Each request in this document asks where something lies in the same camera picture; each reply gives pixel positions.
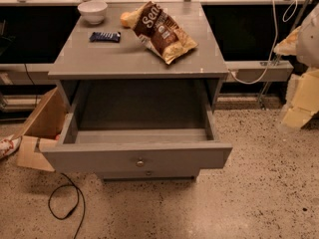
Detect grey top drawer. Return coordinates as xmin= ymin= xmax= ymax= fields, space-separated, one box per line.
xmin=41 ymin=80 xmax=233 ymax=174

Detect grey drawer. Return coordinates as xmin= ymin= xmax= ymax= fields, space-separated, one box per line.
xmin=96 ymin=169 xmax=199 ymax=180
xmin=41 ymin=80 xmax=233 ymax=174

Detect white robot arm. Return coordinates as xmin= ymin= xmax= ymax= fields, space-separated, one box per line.
xmin=274 ymin=5 xmax=319 ymax=128

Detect grey drawer cabinet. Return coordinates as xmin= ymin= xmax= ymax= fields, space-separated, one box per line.
xmin=48 ymin=1 xmax=230 ymax=181

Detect grey bottom drawer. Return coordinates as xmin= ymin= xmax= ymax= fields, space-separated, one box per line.
xmin=96 ymin=169 xmax=199 ymax=180

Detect metal stand pole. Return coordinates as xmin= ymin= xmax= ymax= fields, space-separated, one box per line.
xmin=257 ymin=0 xmax=318 ymax=110

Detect brown chip bag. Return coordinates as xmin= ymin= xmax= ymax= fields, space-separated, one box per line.
xmin=129 ymin=1 xmax=197 ymax=65

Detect blue candy bar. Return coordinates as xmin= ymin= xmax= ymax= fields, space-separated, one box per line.
xmin=89 ymin=32 xmax=121 ymax=43

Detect white ceramic bowl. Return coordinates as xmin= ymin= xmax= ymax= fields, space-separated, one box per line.
xmin=78 ymin=1 xmax=108 ymax=25

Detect cardboard box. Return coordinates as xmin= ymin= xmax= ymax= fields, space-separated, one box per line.
xmin=16 ymin=88 xmax=67 ymax=172

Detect red white cloth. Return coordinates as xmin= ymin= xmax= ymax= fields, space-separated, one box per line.
xmin=0 ymin=134 xmax=21 ymax=159

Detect white hanging cable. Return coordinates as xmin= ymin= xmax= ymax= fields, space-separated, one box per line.
xmin=228 ymin=0 xmax=299 ymax=86

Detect black floor cable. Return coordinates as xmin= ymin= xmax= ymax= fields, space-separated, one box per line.
xmin=47 ymin=172 xmax=87 ymax=239

